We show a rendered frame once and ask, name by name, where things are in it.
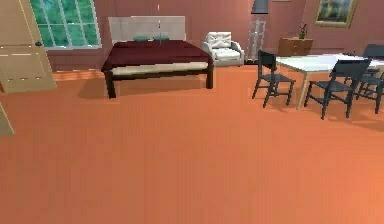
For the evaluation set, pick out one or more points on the dark red covered bed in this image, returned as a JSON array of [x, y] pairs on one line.
[[156, 56]]

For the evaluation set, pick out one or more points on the white armchair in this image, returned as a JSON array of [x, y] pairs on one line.
[[224, 50]]

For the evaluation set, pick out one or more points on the teal pillow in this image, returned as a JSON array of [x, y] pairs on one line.
[[141, 38], [161, 38]]

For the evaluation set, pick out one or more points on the black dining chair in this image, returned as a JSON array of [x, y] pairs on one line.
[[373, 85], [336, 86], [271, 78], [374, 51]]

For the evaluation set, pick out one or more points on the grey shade floor lamp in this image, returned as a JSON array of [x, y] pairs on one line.
[[257, 33]]

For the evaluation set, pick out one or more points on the brown wooden chest of drawers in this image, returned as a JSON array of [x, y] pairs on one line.
[[295, 46]]

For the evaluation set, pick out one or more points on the white dining table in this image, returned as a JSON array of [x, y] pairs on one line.
[[310, 63]]

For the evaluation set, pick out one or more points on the small potted house plant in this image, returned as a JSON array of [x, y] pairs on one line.
[[302, 31]]

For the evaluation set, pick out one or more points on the white framed window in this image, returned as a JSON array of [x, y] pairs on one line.
[[66, 23]]

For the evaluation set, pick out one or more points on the black round door knob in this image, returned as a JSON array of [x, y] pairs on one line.
[[38, 43]]

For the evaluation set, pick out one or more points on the beige room door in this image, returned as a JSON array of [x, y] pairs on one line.
[[23, 63]]

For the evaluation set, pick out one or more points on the gold framed wall picture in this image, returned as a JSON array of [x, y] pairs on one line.
[[336, 12]]

